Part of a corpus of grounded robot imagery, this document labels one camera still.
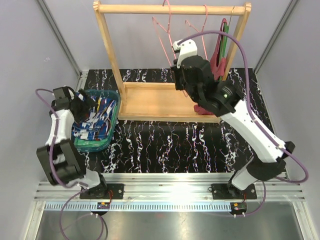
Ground blue patterned trousers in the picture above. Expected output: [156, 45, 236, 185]
[72, 89, 121, 141]

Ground pink wire hanger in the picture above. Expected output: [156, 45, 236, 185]
[184, 4, 210, 61]
[152, 0, 188, 97]

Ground green tie-dye trousers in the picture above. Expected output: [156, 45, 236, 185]
[72, 101, 118, 152]

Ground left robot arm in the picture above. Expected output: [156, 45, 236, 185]
[36, 86, 109, 199]

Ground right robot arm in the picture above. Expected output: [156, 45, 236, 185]
[171, 55, 295, 199]

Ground green hanger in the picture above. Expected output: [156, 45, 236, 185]
[216, 18, 229, 81]

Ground maroon tank top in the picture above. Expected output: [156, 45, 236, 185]
[193, 18, 229, 116]

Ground blue transparent plastic bin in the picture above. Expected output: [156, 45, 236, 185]
[72, 89, 121, 152]

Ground wooden clothes rack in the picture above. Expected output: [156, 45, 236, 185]
[93, 0, 252, 123]

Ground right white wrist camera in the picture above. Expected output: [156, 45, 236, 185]
[172, 39, 198, 69]

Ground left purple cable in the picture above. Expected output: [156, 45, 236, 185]
[34, 87, 109, 240]

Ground purple cable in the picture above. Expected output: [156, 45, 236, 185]
[174, 30, 310, 217]
[34, 87, 109, 240]

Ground aluminium mounting rail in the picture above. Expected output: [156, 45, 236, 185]
[33, 171, 306, 212]

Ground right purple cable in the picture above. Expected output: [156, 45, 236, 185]
[174, 30, 310, 217]

